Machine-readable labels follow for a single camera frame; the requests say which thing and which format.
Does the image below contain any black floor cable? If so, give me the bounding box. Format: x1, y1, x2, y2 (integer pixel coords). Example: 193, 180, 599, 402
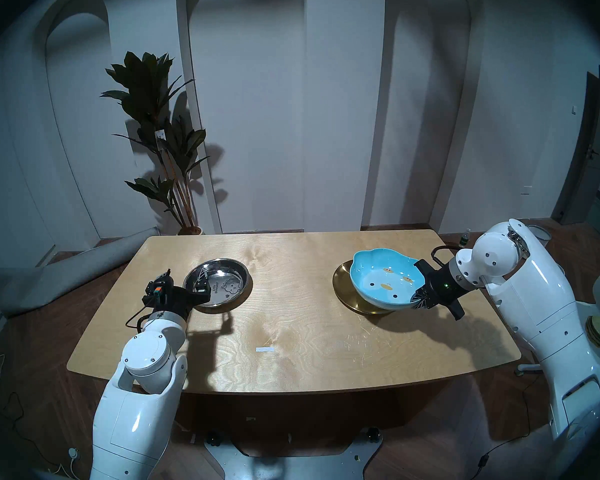
479, 374, 531, 471

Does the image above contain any grey door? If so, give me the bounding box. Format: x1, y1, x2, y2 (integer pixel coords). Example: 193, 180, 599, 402
551, 66, 600, 226

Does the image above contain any tall green leafy plant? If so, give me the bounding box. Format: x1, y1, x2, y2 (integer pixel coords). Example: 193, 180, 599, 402
100, 51, 211, 231

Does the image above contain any blue animal face plate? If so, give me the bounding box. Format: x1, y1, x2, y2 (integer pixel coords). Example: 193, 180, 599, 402
350, 248, 428, 311

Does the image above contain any gold metal plate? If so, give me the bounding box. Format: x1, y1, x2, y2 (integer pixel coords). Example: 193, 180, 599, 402
332, 260, 396, 316

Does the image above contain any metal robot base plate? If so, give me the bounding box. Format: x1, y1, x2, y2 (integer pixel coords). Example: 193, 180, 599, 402
204, 426, 384, 480

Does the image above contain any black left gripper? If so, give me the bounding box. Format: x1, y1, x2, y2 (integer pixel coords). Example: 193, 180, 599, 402
141, 268, 212, 319

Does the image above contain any stainless steel dinosaur plate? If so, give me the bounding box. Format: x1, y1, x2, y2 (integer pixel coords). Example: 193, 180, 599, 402
183, 258, 251, 310

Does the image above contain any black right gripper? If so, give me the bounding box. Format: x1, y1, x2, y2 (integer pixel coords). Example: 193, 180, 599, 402
409, 258, 470, 310

